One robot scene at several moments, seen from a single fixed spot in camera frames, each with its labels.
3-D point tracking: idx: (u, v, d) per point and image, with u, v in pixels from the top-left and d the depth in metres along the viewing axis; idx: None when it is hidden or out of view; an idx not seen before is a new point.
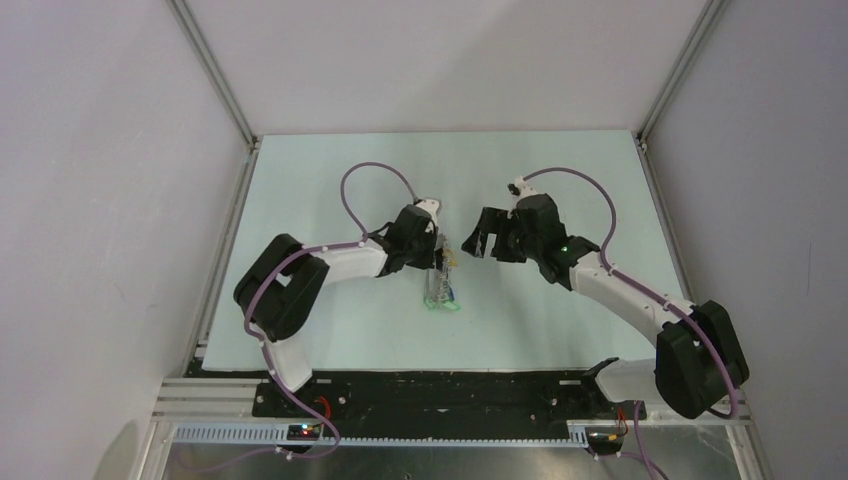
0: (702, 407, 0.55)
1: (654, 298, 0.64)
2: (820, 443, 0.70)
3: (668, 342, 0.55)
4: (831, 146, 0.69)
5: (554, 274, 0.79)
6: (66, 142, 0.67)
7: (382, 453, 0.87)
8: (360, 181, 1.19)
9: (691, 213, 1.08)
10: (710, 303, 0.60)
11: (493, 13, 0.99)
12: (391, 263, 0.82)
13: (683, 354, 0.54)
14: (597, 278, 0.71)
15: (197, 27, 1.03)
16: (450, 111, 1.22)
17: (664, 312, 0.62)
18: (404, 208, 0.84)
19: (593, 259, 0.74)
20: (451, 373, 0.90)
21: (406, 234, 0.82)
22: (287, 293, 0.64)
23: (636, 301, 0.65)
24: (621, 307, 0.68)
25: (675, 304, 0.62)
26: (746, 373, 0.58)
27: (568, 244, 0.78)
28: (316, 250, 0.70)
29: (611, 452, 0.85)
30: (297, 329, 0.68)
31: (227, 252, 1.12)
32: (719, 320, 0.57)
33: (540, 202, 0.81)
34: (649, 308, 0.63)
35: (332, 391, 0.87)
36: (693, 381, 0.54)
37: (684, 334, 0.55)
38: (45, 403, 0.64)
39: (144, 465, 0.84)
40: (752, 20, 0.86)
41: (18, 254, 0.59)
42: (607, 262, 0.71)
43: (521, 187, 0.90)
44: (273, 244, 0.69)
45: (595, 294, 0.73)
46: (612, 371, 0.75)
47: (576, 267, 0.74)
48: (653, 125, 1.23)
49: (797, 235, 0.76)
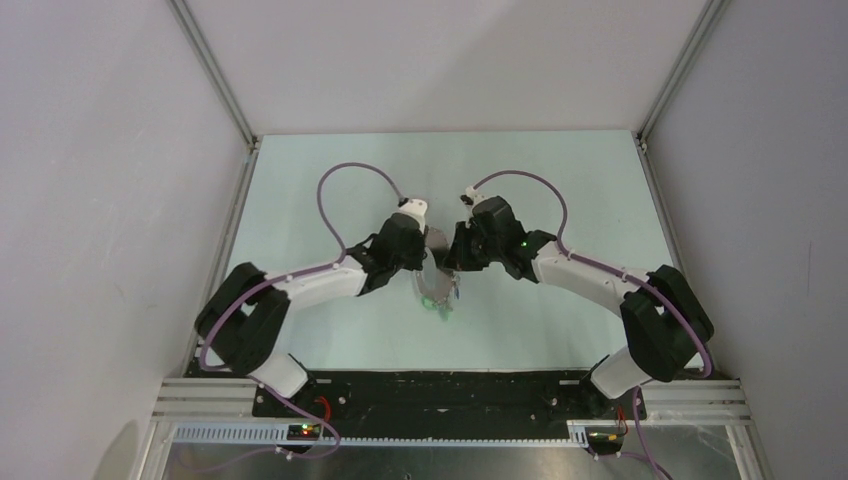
0: (675, 368, 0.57)
1: (611, 272, 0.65)
2: (819, 443, 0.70)
3: (631, 311, 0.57)
4: (831, 145, 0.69)
5: (518, 270, 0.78)
6: (66, 142, 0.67)
7: (382, 453, 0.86)
8: (351, 196, 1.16)
9: (691, 212, 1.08)
10: (664, 268, 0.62)
11: (493, 13, 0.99)
12: (374, 281, 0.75)
13: (647, 319, 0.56)
14: (557, 265, 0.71)
15: (197, 28, 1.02)
16: (450, 111, 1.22)
17: (624, 283, 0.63)
18: (389, 218, 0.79)
19: (552, 249, 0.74)
20: (451, 373, 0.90)
21: (390, 246, 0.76)
22: (243, 331, 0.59)
23: (594, 278, 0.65)
24: (584, 288, 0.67)
25: (633, 275, 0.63)
26: (710, 329, 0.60)
27: (527, 239, 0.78)
28: (279, 281, 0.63)
29: (611, 451, 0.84)
30: (260, 363, 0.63)
31: (227, 252, 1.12)
32: (675, 282, 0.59)
33: (493, 202, 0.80)
34: (609, 282, 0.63)
35: (332, 391, 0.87)
36: (662, 344, 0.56)
37: (645, 300, 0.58)
38: (46, 403, 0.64)
39: (144, 465, 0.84)
40: (752, 20, 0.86)
41: (17, 254, 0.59)
42: (564, 249, 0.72)
43: (472, 196, 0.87)
44: (235, 274, 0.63)
45: (561, 281, 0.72)
46: (604, 367, 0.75)
47: (535, 259, 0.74)
48: (652, 125, 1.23)
49: (797, 233, 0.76)
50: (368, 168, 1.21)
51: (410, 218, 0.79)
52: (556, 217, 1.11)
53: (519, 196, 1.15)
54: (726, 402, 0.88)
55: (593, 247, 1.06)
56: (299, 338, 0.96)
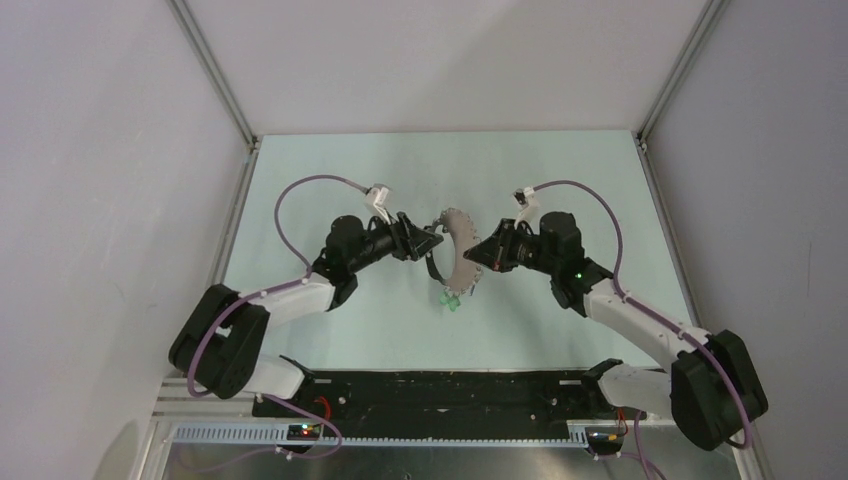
0: (718, 441, 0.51)
1: (669, 326, 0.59)
2: (818, 442, 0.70)
3: (682, 370, 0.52)
4: (832, 145, 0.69)
5: (567, 300, 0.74)
6: (66, 142, 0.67)
7: (382, 453, 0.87)
8: (310, 213, 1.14)
9: (692, 212, 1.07)
10: (725, 333, 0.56)
11: (493, 13, 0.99)
12: (342, 293, 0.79)
13: (699, 383, 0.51)
14: (610, 305, 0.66)
15: (196, 27, 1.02)
16: (449, 111, 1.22)
17: (679, 342, 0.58)
18: (332, 229, 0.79)
19: (606, 285, 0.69)
20: (451, 373, 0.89)
21: (343, 260, 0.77)
22: (228, 348, 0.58)
23: (649, 329, 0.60)
24: (636, 336, 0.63)
25: (690, 333, 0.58)
26: (766, 408, 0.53)
27: (585, 270, 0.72)
28: (255, 297, 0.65)
29: (611, 451, 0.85)
30: (240, 387, 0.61)
31: (227, 253, 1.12)
32: (736, 351, 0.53)
33: (564, 223, 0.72)
34: (662, 337, 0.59)
35: (332, 391, 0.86)
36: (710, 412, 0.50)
37: (699, 363, 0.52)
38: (48, 402, 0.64)
39: (144, 464, 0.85)
40: (753, 19, 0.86)
41: (18, 254, 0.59)
42: (621, 290, 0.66)
43: (528, 196, 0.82)
44: (207, 297, 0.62)
45: (611, 322, 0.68)
46: (616, 378, 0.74)
47: (588, 294, 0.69)
48: (653, 124, 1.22)
49: (798, 234, 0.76)
50: (368, 168, 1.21)
51: (353, 225, 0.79)
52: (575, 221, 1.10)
53: (544, 199, 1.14)
54: None
55: (592, 247, 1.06)
56: (299, 339, 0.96)
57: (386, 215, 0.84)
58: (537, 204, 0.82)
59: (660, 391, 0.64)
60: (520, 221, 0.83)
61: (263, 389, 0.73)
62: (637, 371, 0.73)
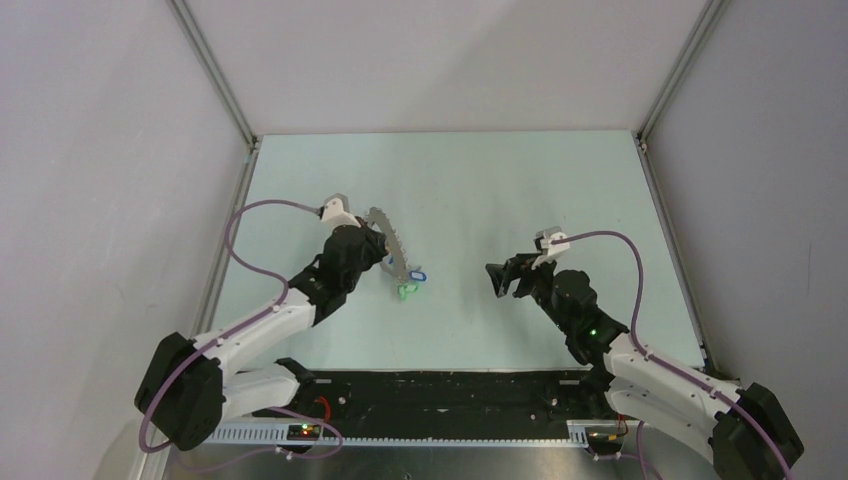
0: None
1: (698, 385, 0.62)
2: (814, 440, 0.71)
3: (725, 435, 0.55)
4: (830, 147, 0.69)
5: (586, 358, 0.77)
6: (66, 142, 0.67)
7: (382, 453, 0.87)
8: (287, 223, 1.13)
9: (691, 213, 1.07)
10: (755, 386, 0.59)
11: (494, 13, 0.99)
12: (327, 305, 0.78)
13: (741, 446, 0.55)
14: (633, 365, 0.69)
15: (196, 26, 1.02)
16: (448, 111, 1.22)
17: (712, 400, 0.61)
18: (330, 236, 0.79)
19: (624, 341, 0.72)
20: (451, 373, 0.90)
21: (337, 267, 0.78)
22: (185, 405, 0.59)
23: (680, 389, 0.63)
24: (664, 394, 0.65)
25: (722, 391, 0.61)
26: (803, 449, 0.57)
27: (599, 327, 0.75)
28: (212, 347, 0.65)
29: (611, 451, 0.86)
30: (203, 433, 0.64)
31: (227, 252, 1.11)
32: (769, 407, 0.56)
33: (579, 285, 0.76)
34: (695, 397, 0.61)
35: (332, 391, 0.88)
36: (754, 470, 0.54)
37: (737, 425, 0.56)
38: (49, 403, 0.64)
39: (144, 464, 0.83)
40: (753, 20, 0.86)
41: (18, 254, 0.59)
42: (641, 346, 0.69)
43: (548, 238, 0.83)
44: (159, 351, 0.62)
45: (634, 380, 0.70)
46: (633, 396, 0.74)
47: (608, 354, 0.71)
48: (653, 124, 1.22)
49: (798, 236, 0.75)
50: (367, 169, 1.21)
51: (351, 232, 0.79)
52: (580, 221, 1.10)
53: (544, 198, 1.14)
54: None
55: (593, 247, 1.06)
56: (299, 339, 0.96)
57: (353, 220, 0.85)
58: (560, 246, 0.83)
59: (695, 427, 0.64)
60: (537, 263, 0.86)
61: (258, 404, 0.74)
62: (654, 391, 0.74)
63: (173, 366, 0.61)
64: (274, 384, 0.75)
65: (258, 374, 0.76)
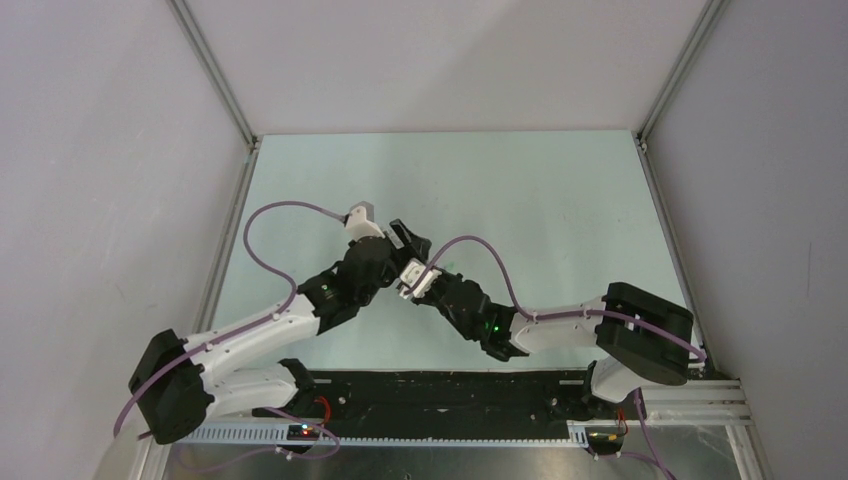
0: (681, 370, 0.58)
1: (574, 314, 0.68)
2: (815, 441, 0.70)
3: (612, 344, 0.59)
4: (830, 145, 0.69)
5: (504, 356, 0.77)
6: (66, 142, 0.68)
7: (382, 453, 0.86)
8: (307, 224, 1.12)
9: (691, 214, 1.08)
10: (612, 286, 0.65)
11: (493, 13, 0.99)
12: (334, 316, 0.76)
13: (629, 344, 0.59)
14: (533, 333, 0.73)
15: (196, 26, 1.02)
16: (449, 112, 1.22)
17: (589, 318, 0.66)
18: (354, 246, 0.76)
19: (518, 317, 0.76)
20: (451, 374, 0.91)
21: (354, 278, 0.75)
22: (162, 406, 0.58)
23: (567, 327, 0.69)
24: (568, 339, 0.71)
25: (592, 307, 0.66)
26: (690, 313, 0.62)
27: (499, 321, 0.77)
28: (202, 349, 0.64)
29: (612, 451, 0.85)
30: (186, 431, 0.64)
31: (227, 252, 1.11)
32: (629, 297, 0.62)
33: (469, 293, 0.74)
34: (578, 327, 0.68)
35: (332, 391, 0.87)
36: (656, 356, 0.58)
37: (615, 329, 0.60)
38: (48, 403, 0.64)
39: (144, 465, 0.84)
40: (752, 21, 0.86)
41: (17, 254, 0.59)
42: (528, 313, 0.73)
43: (408, 275, 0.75)
44: (153, 346, 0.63)
45: (543, 342, 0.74)
46: (598, 376, 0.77)
47: (513, 339, 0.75)
48: (653, 124, 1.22)
49: (798, 235, 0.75)
50: (368, 168, 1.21)
51: (374, 245, 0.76)
52: (580, 221, 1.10)
53: (545, 197, 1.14)
54: (727, 402, 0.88)
55: (593, 247, 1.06)
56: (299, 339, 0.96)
57: (377, 229, 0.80)
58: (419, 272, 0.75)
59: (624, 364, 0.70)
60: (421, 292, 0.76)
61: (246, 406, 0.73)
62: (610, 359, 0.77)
63: (160, 364, 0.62)
64: (269, 388, 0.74)
65: (256, 373, 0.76)
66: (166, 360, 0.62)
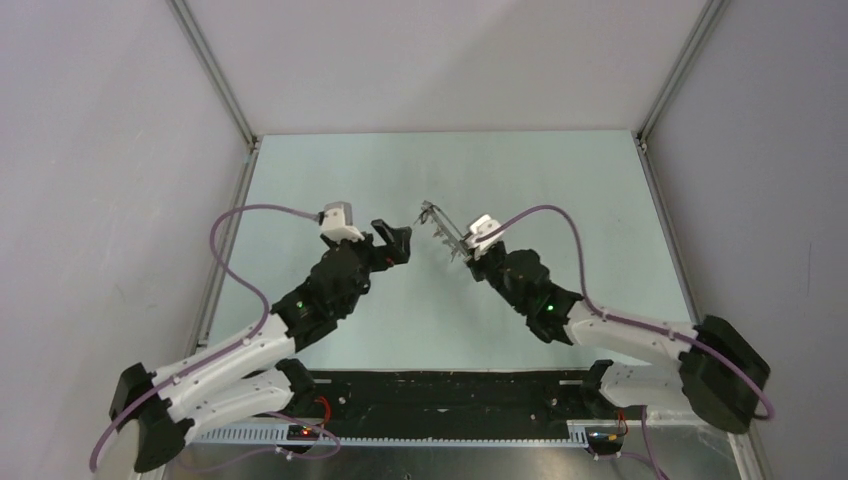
0: (742, 418, 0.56)
1: (657, 331, 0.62)
2: (815, 440, 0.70)
3: (693, 375, 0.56)
4: (830, 144, 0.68)
5: (549, 336, 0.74)
6: (65, 142, 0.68)
7: (382, 453, 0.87)
8: (283, 227, 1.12)
9: (691, 213, 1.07)
10: (712, 319, 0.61)
11: (492, 13, 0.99)
12: (310, 334, 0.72)
13: (709, 381, 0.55)
14: (594, 329, 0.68)
15: (195, 26, 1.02)
16: (449, 111, 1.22)
17: (673, 342, 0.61)
18: (319, 263, 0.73)
19: (579, 308, 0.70)
20: (451, 373, 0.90)
21: (323, 295, 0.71)
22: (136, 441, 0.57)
23: (642, 339, 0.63)
24: (629, 350, 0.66)
25: (681, 332, 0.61)
26: (769, 370, 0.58)
27: (555, 300, 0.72)
28: (167, 383, 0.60)
29: (611, 450, 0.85)
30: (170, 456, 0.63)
31: (227, 251, 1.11)
32: (727, 336, 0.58)
33: (528, 263, 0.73)
34: (657, 344, 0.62)
35: (332, 391, 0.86)
36: (727, 400, 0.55)
37: (701, 362, 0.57)
38: (49, 403, 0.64)
39: None
40: (752, 19, 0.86)
41: (17, 254, 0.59)
42: (596, 307, 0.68)
43: (480, 228, 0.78)
44: (124, 380, 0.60)
45: (598, 342, 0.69)
46: (619, 381, 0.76)
47: (568, 324, 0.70)
48: (653, 124, 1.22)
49: (798, 234, 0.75)
50: (368, 168, 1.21)
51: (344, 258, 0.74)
52: (580, 221, 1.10)
53: (545, 197, 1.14)
54: None
55: (593, 247, 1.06)
56: None
57: (354, 232, 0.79)
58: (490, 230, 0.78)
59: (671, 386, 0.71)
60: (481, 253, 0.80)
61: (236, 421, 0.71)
62: (635, 369, 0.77)
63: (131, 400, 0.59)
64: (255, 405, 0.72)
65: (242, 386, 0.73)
66: (135, 397, 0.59)
